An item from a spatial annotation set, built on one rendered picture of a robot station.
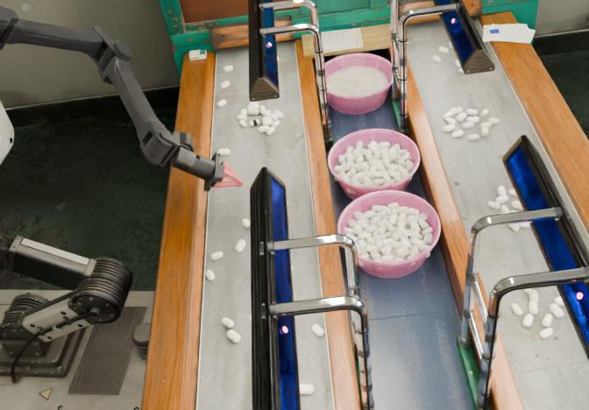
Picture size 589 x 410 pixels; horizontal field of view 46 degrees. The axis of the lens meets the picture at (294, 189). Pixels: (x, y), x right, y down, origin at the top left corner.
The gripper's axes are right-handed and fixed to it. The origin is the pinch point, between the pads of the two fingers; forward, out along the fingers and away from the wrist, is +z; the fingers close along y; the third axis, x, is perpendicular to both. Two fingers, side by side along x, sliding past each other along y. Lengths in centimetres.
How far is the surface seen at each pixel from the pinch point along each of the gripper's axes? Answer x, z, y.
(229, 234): 8.9, 1.9, -11.1
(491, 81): -45, 68, 45
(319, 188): -9.3, 20.4, 0.3
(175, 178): 17.0, -12.3, 12.1
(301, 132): -5.1, 18.9, 30.1
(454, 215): -31, 47, -16
